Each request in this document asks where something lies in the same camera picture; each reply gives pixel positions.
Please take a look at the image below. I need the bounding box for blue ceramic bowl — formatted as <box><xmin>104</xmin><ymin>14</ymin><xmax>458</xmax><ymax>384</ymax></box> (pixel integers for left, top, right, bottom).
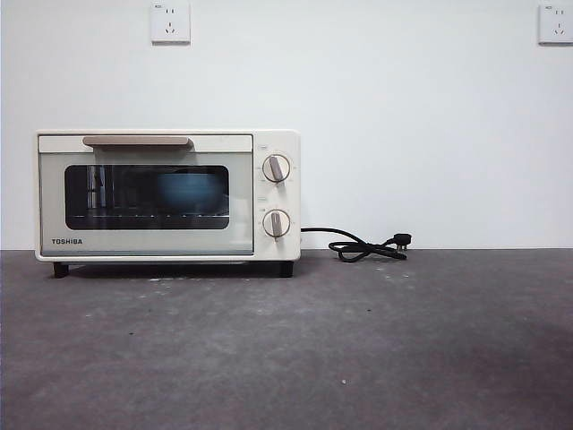
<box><xmin>156</xmin><ymin>172</ymin><xmax>223</xmax><ymax>214</ymax></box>

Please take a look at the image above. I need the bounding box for glass oven door with handle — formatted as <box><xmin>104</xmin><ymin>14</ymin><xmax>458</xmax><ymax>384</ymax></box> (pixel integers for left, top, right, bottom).
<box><xmin>38</xmin><ymin>133</ymin><xmax>255</xmax><ymax>257</ymax></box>

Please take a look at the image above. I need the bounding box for cream round oven knob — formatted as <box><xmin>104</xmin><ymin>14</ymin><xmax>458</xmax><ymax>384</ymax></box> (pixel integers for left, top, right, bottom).
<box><xmin>261</xmin><ymin>208</ymin><xmax>292</xmax><ymax>241</ymax></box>
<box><xmin>261</xmin><ymin>154</ymin><xmax>292</xmax><ymax>184</ymax></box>

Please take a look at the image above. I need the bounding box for cream Toshiba toaster oven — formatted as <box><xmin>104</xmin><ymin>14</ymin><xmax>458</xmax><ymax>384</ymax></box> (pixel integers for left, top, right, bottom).
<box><xmin>34</xmin><ymin>129</ymin><xmax>302</xmax><ymax>278</ymax></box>

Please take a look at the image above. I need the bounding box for black power cord with plug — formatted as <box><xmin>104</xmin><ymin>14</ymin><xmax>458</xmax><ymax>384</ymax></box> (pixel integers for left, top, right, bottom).
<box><xmin>300</xmin><ymin>227</ymin><xmax>413</xmax><ymax>263</ymax></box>

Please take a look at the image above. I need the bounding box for metal wire oven rack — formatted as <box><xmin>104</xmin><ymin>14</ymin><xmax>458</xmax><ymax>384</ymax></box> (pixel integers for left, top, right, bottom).
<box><xmin>71</xmin><ymin>211</ymin><xmax>227</xmax><ymax>221</ymax></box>

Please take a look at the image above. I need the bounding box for white wall socket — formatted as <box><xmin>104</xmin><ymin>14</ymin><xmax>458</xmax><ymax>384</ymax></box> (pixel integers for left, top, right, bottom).
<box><xmin>538</xmin><ymin>3</ymin><xmax>573</xmax><ymax>46</ymax></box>
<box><xmin>150</xmin><ymin>1</ymin><xmax>192</xmax><ymax>46</ymax></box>

